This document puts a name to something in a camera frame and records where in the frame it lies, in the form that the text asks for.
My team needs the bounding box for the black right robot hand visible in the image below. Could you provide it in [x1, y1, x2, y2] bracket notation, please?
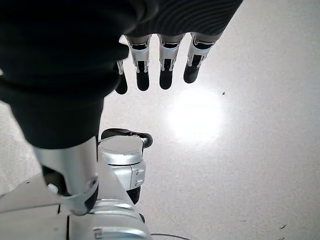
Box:
[0, 0, 245, 216]

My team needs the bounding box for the thin grey robot cable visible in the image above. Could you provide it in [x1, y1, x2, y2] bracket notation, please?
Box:
[150, 232, 191, 240]

